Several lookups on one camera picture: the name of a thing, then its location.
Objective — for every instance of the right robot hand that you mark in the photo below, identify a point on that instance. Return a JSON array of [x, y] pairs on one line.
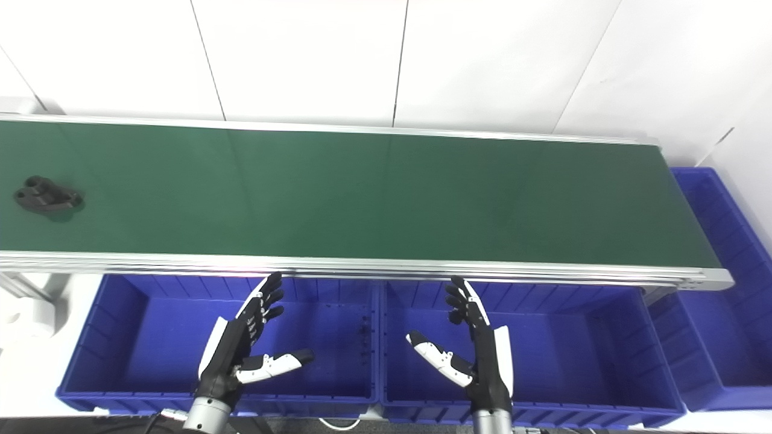
[[490, 367]]

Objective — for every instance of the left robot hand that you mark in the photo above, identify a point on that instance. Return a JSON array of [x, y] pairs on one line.
[[232, 349]]

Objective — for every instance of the black flange part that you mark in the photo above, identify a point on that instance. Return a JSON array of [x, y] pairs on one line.
[[47, 196]]

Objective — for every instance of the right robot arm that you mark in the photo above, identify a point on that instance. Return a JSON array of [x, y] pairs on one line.
[[491, 422]]

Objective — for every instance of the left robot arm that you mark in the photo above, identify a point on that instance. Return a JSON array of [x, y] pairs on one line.
[[206, 416]]

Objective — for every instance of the blue plastic bin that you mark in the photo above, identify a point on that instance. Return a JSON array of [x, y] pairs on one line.
[[157, 349], [573, 355], [718, 337]]

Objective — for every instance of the green conveyor belt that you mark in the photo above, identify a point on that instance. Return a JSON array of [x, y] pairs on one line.
[[362, 193]]

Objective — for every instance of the aluminium conveyor leg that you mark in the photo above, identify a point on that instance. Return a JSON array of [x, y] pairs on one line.
[[24, 284]]

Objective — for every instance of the white block with hole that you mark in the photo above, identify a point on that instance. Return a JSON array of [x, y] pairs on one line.
[[30, 322]]

